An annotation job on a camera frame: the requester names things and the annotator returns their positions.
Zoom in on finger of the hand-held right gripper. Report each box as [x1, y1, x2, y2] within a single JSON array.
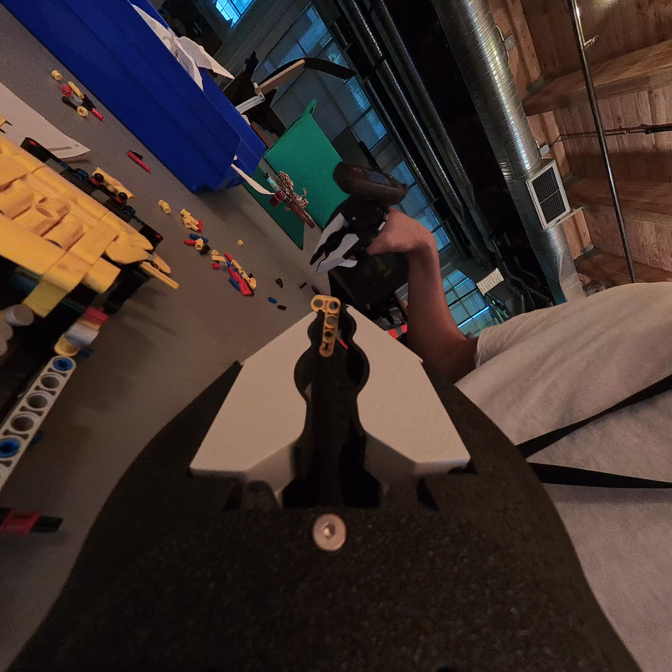
[[316, 236, 364, 276], [310, 214, 354, 266]]

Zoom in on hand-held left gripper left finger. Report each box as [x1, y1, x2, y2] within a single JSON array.
[[189, 312, 322, 491]]

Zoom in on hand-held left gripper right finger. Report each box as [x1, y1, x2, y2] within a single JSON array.
[[338, 306, 470, 497]]

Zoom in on yellow angled brick beam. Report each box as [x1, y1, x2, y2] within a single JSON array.
[[311, 295, 342, 358]]

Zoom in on partly built toy brick car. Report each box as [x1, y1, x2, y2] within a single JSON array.
[[0, 118, 180, 537]]

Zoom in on person's right forearm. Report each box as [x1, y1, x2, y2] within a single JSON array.
[[405, 236, 480, 380]]

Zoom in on grey desk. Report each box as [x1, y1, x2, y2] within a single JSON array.
[[0, 8, 337, 672]]

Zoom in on person's right hand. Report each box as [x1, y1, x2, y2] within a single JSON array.
[[366, 207, 438, 258]]

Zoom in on model ship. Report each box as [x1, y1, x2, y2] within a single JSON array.
[[265, 170, 317, 229]]

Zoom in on green plastic bin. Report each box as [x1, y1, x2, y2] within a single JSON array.
[[264, 100, 344, 232]]

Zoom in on scattered coloured brick pins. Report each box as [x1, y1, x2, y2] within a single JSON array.
[[51, 70, 288, 309]]

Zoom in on person's white shirt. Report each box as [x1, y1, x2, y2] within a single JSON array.
[[457, 281, 672, 672]]

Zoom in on white vent grille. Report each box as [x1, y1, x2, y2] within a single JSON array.
[[526, 160, 583, 229]]

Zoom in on crumpled white paper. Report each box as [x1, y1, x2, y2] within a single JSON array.
[[131, 2, 284, 203]]

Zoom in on blue storage bin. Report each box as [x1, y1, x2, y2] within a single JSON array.
[[2, 0, 268, 192]]

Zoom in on open instruction booklet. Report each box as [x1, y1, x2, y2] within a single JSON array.
[[0, 84, 91, 161]]

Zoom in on silver ventilation duct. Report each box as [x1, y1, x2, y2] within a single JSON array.
[[430, 0, 578, 305]]

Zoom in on black harness strap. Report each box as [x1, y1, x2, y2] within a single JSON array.
[[517, 374, 672, 490]]

